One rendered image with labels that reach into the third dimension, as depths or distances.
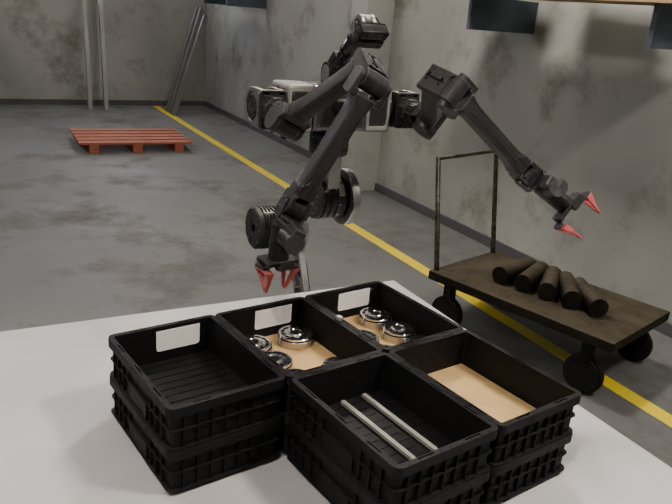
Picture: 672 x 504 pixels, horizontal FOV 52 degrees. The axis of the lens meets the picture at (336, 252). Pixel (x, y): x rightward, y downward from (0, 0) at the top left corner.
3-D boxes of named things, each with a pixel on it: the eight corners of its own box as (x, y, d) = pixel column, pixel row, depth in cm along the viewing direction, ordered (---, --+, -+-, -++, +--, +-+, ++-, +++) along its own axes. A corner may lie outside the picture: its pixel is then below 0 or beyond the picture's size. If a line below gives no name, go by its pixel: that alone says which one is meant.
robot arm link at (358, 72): (386, 81, 181) (355, 62, 174) (395, 88, 176) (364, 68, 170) (300, 217, 192) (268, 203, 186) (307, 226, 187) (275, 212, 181)
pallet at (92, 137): (172, 136, 910) (172, 127, 906) (195, 151, 833) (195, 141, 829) (66, 138, 847) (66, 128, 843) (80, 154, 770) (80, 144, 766)
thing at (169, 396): (108, 376, 181) (106, 337, 177) (211, 352, 198) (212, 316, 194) (168, 458, 151) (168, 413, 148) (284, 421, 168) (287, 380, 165)
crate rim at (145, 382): (106, 343, 178) (106, 335, 177) (212, 321, 195) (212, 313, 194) (168, 421, 148) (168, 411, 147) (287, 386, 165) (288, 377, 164)
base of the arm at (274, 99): (283, 128, 220) (285, 90, 216) (293, 133, 213) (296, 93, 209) (257, 128, 216) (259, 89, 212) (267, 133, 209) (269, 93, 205)
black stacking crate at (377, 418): (286, 421, 168) (289, 380, 165) (381, 391, 185) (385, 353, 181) (391, 520, 139) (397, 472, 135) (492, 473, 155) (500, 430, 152)
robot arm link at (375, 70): (395, 53, 181) (366, 34, 176) (393, 95, 175) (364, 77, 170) (292, 124, 213) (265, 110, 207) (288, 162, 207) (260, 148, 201)
